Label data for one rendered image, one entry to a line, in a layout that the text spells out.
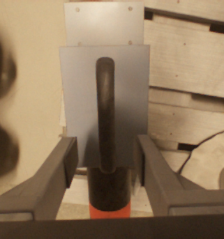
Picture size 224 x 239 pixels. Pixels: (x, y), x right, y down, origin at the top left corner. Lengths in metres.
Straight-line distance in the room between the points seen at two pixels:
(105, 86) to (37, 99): 0.43
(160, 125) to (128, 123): 0.21
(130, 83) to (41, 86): 0.39
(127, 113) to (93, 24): 0.17
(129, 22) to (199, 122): 0.32
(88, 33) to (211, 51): 0.31
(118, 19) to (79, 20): 0.07
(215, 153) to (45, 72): 0.56
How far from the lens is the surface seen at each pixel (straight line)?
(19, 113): 0.66
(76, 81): 0.28
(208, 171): 0.54
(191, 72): 0.49
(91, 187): 0.39
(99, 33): 0.33
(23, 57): 0.63
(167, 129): 0.49
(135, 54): 0.28
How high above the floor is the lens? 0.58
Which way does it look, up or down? 75 degrees down
